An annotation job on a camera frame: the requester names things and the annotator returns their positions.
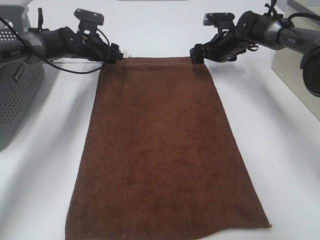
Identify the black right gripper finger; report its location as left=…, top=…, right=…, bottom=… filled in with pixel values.
left=189, top=43, right=203, bottom=57
left=191, top=55, right=204, bottom=64

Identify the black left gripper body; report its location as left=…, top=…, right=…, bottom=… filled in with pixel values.
left=62, top=26, right=109, bottom=62

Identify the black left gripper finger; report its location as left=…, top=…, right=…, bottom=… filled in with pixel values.
left=111, top=42, right=121, bottom=54
left=106, top=52, right=123, bottom=64

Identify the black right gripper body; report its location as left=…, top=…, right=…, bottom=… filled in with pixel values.
left=202, top=22, right=248, bottom=63

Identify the brown towel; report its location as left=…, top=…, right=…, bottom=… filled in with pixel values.
left=65, top=57, right=271, bottom=240

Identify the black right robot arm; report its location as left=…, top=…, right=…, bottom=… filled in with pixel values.
left=189, top=10, right=320, bottom=97

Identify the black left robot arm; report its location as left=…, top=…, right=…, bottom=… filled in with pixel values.
left=0, top=27, right=123, bottom=66

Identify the beige fabric storage box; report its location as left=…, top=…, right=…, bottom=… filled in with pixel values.
left=271, top=0, right=320, bottom=119

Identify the grey perforated plastic basket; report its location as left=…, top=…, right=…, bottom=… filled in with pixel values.
left=0, top=5, right=45, bottom=151

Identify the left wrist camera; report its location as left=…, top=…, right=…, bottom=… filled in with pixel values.
left=74, top=8, right=105, bottom=36

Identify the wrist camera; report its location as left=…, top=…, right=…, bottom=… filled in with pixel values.
left=202, top=12, right=235, bottom=26
left=74, top=8, right=105, bottom=36

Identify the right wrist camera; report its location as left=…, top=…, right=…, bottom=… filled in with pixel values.
left=202, top=12, right=235, bottom=26

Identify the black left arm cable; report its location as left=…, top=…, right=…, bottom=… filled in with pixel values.
left=0, top=14, right=111, bottom=75

